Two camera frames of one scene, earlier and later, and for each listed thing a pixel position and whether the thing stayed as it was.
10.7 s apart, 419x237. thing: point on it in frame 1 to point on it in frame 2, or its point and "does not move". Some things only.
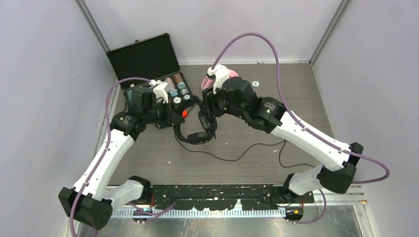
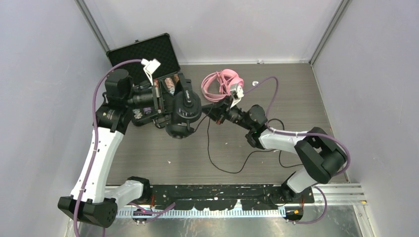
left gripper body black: x=163 y=115 to x=159 y=97
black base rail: x=215 y=197 does not move
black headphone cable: x=282 y=142 to x=251 y=155
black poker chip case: x=153 y=59 does not move
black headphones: x=210 y=126 to x=187 y=108
